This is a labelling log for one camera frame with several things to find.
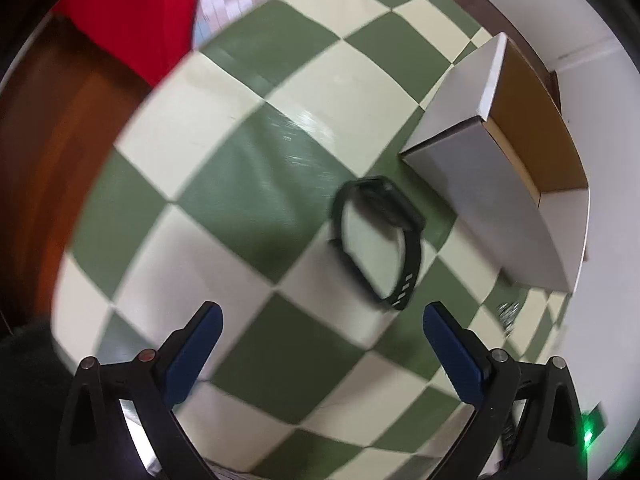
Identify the silver jewelry piece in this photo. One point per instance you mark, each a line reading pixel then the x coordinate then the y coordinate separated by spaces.
pixel 509 312

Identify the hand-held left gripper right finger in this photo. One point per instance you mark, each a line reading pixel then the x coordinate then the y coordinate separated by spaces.
pixel 452 355

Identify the red cloth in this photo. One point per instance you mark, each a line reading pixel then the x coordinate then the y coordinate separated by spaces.
pixel 145 15

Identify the green checkered tablecloth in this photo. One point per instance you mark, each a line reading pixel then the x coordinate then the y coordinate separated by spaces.
pixel 280 210

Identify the black wristwatch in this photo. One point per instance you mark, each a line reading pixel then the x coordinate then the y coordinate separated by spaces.
pixel 380 200

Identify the white cardboard box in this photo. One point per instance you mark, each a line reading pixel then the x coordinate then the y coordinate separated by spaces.
pixel 480 180

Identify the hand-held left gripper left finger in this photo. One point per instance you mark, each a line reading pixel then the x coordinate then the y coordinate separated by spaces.
pixel 192 355

